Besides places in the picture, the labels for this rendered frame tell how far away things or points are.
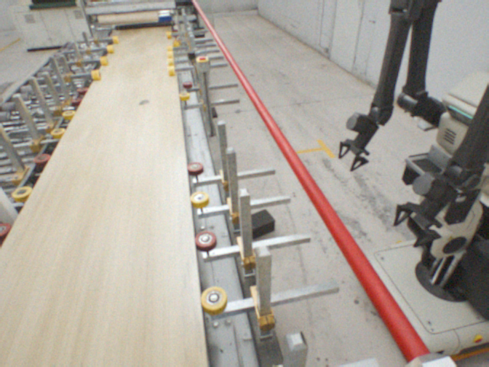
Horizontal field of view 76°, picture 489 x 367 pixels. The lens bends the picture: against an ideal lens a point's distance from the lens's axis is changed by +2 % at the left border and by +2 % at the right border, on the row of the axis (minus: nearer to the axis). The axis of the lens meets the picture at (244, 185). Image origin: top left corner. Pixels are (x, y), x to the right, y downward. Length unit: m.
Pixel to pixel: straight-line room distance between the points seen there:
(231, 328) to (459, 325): 1.12
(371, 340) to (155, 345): 1.35
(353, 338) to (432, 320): 0.43
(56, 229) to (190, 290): 0.64
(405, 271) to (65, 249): 1.68
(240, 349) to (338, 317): 0.94
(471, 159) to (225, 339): 0.97
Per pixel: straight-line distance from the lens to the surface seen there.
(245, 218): 1.05
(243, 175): 1.61
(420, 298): 1.92
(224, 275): 1.41
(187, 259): 1.13
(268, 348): 1.16
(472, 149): 1.01
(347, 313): 2.09
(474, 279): 1.90
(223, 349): 1.25
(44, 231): 1.47
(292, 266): 2.23
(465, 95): 1.29
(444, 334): 1.86
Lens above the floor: 1.75
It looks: 37 degrees down
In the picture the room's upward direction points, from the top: 3 degrees counter-clockwise
